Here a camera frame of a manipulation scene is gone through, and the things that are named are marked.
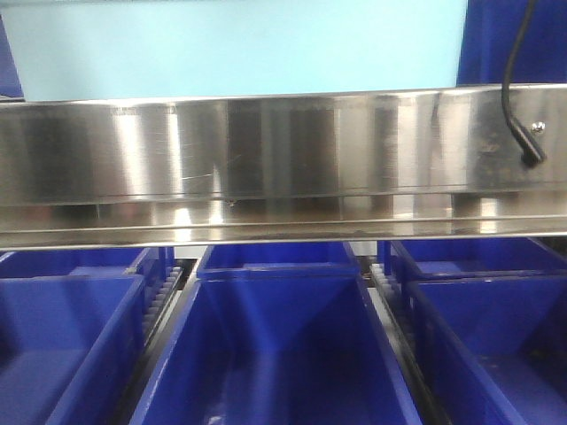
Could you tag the light blue plastic bin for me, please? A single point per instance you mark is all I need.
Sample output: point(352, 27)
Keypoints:
point(71, 50)

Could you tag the dark blue bin rear middle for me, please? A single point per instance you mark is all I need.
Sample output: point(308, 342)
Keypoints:
point(268, 260)

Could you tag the dark blue bin upper left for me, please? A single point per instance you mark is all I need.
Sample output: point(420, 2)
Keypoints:
point(10, 85)

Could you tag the dark blue bin lower left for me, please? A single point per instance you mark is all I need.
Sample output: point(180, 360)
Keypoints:
point(68, 346)

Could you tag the dark blue bin upper right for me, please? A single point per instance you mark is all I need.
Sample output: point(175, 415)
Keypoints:
point(490, 29)

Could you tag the dark blue bin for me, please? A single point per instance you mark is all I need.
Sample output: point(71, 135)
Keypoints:
point(493, 351)
point(490, 29)
point(68, 346)
point(10, 85)
point(308, 350)
point(268, 260)

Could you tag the dark blue bin lower right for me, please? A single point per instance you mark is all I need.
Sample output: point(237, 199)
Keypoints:
point(493, 351)

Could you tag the stainless steel shelf front rail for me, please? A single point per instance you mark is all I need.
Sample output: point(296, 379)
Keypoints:
point(433, 163)

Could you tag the white roller track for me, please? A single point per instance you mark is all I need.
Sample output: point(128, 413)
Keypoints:
point(161, 301)

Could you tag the metal shelf divider rail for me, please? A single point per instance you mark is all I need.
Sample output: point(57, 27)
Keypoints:
point(151, 352)

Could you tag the dark blue bin lower middle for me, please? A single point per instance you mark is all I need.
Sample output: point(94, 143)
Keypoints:
point(308, 350)

